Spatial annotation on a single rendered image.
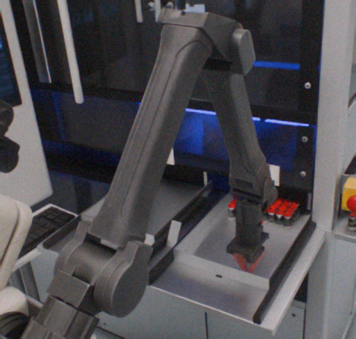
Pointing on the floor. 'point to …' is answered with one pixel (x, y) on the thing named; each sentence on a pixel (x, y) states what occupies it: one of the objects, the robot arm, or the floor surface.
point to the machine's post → (329, 145)
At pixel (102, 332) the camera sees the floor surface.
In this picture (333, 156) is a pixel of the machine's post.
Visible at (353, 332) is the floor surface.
